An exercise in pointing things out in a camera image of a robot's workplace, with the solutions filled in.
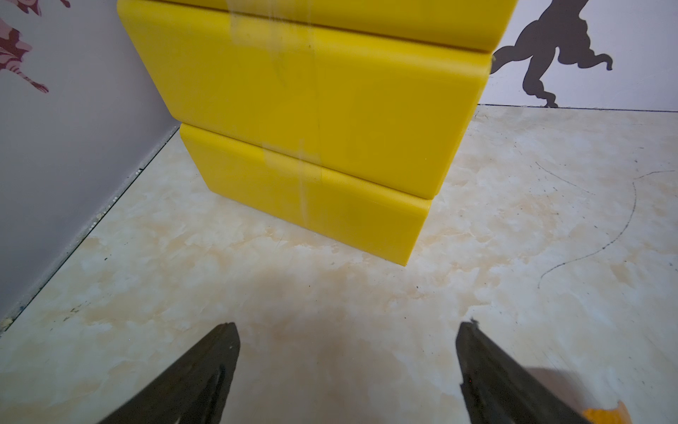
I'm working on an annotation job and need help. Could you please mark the orange cookie packet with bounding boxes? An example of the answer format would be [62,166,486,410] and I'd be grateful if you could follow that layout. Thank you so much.
[582,401,632,424]

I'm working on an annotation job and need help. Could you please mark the yellow plastic drawer cabinet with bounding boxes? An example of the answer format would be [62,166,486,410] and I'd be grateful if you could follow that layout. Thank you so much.
[118,1,516,265]

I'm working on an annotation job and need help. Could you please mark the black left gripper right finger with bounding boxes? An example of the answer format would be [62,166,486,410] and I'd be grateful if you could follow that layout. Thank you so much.
[456,321,587,424]

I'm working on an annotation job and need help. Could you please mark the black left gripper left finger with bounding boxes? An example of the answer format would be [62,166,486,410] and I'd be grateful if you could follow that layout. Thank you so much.
[102,323,240,423]

